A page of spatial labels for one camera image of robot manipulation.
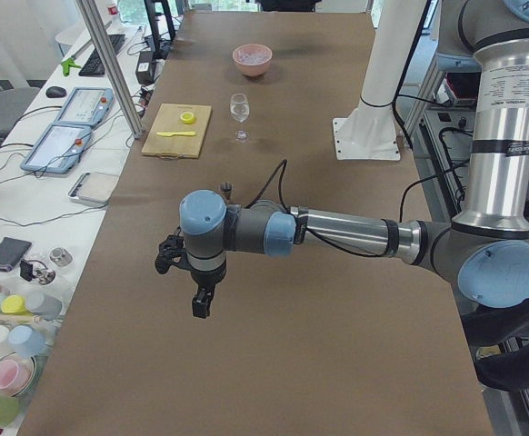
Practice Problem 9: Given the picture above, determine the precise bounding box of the bamboo cutting board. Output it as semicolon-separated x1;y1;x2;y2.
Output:
141;104;212;159

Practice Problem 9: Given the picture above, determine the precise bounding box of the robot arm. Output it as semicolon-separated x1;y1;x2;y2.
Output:
172;1;529;318

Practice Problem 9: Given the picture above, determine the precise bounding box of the dark grey cloth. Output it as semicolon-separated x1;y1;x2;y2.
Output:
0;237;32;272

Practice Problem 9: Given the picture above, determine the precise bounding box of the steel measuring jigger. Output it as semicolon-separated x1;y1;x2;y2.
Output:
219;182;233;204

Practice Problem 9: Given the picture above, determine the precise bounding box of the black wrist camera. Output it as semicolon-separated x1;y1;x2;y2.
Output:
155;234;189;274

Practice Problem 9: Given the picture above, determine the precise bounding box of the teach pendant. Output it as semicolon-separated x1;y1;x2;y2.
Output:
20;123;92;175
55;87;114;127

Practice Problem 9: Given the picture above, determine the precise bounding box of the pink bowl of ice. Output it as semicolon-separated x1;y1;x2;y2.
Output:
232;44;273;77

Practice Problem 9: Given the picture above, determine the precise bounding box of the clear wine glass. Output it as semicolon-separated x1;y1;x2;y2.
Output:
229;93;250;142

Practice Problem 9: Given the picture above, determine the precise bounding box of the blue cup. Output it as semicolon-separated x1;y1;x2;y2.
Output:
8;325;46;358

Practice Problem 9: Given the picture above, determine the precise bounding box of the silver kitchen scale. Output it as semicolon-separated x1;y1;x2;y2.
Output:
67;172;119;206

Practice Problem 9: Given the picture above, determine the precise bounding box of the yellow plastic knife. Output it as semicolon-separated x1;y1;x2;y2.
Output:
156;131;196;137

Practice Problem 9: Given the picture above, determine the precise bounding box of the yellow cup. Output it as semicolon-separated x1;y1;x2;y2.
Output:
0;294;30;315

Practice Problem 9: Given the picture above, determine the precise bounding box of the aluminium frame post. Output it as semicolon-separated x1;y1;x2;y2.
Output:
76;0;144;139

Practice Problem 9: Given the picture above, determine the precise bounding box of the black computer mouse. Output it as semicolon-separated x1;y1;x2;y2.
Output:
45;86;67;98

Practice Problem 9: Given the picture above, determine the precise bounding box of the white camera post base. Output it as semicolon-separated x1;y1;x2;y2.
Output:
333;0;429;161

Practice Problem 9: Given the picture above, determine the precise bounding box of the near teach pendant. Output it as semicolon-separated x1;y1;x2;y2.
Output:
20;123;92;175

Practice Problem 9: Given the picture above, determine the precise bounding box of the black power adapter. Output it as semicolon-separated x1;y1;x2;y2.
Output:
135;51;156;85

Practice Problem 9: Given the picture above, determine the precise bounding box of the black keyboard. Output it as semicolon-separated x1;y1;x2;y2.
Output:
78;34;127;77

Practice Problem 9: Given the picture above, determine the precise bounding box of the green clamp tool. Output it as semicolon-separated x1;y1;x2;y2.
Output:
60;55;82;76

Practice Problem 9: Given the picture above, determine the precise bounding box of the steel cylinder weight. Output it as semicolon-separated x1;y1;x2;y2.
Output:
49;247;73;268

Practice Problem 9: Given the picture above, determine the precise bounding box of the far teach pendant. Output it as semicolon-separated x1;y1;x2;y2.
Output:
55;87;114;127

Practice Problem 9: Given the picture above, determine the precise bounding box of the pink cup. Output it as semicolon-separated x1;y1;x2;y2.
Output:
0;359;33;396

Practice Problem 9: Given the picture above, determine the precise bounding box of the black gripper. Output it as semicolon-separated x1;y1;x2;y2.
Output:
191;267;226;318

